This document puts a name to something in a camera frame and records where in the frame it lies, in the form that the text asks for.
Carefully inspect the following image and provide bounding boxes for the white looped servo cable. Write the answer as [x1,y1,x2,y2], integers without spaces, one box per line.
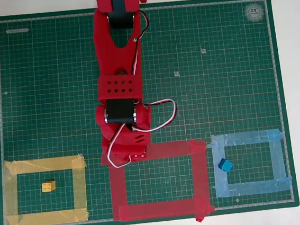
[129,97,179,134]

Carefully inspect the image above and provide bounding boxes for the blue cube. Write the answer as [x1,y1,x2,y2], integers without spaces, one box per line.
[217,157,235,173]

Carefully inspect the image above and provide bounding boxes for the red tape square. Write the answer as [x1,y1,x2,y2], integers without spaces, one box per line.
[99,136,217,225]

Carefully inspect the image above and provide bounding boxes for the black red white servo cable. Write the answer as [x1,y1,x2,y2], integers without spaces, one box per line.
[127,9,155,76]

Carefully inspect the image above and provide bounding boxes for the yellow tape square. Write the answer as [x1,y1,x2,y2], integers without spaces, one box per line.
[0,152,93,225]

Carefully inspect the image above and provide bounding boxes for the blue tape square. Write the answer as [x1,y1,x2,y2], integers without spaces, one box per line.
[206,127,294,200]

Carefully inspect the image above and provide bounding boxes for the yellow cube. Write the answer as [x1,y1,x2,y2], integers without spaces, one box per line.
[41,179,57,193]

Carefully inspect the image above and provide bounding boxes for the green cutting mat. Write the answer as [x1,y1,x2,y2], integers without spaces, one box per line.
[0,0,300,225]

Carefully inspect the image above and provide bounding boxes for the white gripper servo cable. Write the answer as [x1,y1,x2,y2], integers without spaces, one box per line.
[104,122,134,169]

